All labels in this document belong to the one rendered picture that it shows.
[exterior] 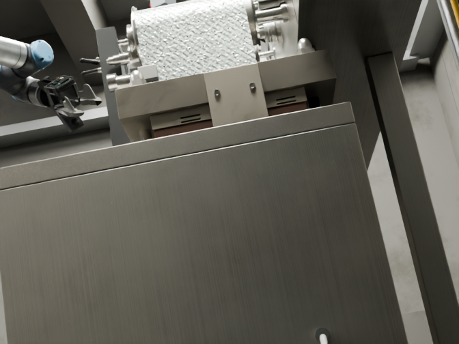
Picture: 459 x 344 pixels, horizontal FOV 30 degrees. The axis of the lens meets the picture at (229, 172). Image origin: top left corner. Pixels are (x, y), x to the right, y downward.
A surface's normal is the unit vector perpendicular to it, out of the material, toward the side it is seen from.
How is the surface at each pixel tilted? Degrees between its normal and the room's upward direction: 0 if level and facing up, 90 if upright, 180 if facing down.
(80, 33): 180
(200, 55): 90
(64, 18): 180
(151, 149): 90
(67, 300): 90
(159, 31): 90
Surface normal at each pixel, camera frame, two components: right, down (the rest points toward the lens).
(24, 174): -0.06, -0.29
